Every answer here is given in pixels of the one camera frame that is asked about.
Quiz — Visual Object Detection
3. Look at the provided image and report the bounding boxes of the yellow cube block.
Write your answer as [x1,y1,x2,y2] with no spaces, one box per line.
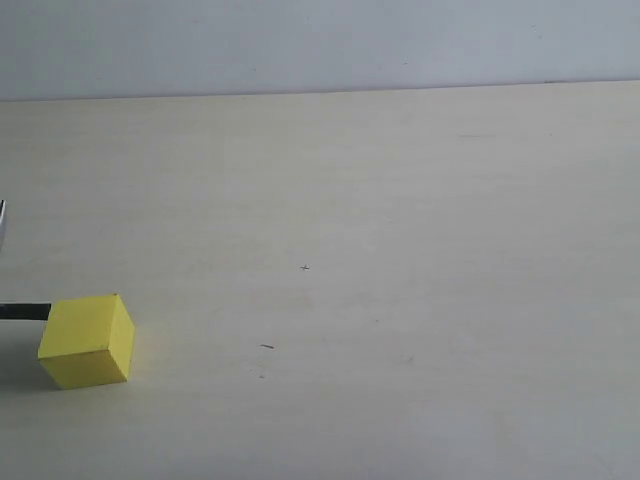
[37,294,135,389]

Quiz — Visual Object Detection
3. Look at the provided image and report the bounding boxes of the black and white marker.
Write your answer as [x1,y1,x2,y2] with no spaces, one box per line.
[0,303,52,321]

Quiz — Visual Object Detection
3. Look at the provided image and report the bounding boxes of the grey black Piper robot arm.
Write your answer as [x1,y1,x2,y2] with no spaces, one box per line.
[0,200,7,251]

